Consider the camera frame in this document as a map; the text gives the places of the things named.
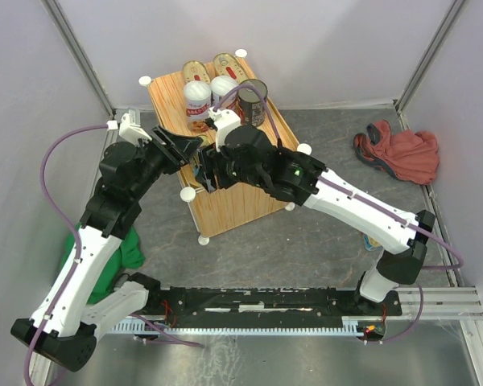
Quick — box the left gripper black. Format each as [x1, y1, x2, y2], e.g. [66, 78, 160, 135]
[130, 124, 204, 199]

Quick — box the white-lid cylindrical can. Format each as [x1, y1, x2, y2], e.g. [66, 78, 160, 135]
[184, 80, 212, 133]

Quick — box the dark blue round can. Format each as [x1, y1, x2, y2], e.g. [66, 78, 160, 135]
[237, 79, 268, 127]

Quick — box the oval fish can front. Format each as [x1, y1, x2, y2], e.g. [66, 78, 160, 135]
[182, 60, 211, 84]

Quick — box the oval fish can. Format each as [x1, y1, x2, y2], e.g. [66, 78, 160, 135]
[213, 53, 249, 84]
[182, 60, 211, 84]

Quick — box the gold spam can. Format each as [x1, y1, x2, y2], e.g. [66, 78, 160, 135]
[363, 234, 382, 251]
[198, 135, 213, 147]

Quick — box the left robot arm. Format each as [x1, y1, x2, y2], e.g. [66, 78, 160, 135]
[11, 126, 202, 372]

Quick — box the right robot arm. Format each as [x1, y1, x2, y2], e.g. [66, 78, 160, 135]
[196, 125, 434, 314]

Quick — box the green cloth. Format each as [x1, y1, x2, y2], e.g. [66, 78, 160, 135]
[60, 224, 146, 305]

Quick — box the red cloth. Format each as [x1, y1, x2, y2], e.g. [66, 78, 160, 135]
[352, 120, 440, 185]

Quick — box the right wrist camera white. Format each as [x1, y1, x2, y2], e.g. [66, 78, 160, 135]
[208, 107, 242, 152]

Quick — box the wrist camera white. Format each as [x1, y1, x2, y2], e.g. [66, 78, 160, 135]
[208, 107, 242, 152]
[118, 113, 152, 146]

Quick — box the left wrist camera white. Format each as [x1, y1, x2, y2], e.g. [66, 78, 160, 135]
[118, 113, 152, 146]

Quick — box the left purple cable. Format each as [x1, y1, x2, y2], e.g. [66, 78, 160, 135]
[22, 122, 204, 386]

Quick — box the purple cable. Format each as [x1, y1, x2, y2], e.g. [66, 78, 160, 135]
[211, 82, 464, 345]
[22, 122, 204, 386]

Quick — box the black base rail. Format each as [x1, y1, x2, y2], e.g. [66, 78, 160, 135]
[126, 273, 403, 332]

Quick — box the light blue cable duct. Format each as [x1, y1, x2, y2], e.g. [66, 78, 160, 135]
[108, 317, 363, 338]

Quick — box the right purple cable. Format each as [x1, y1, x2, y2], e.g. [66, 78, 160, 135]
[211, 82, 464, 345]

